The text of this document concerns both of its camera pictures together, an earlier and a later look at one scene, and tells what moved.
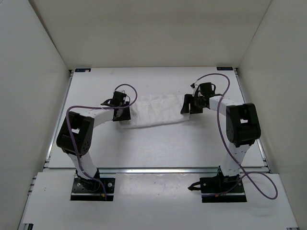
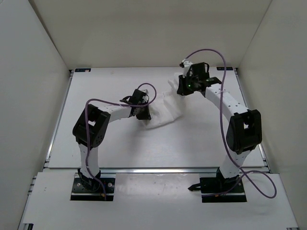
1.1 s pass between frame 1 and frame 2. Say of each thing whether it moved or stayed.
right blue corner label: stayed
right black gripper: moved
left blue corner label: stayed
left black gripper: moved
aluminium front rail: stayed
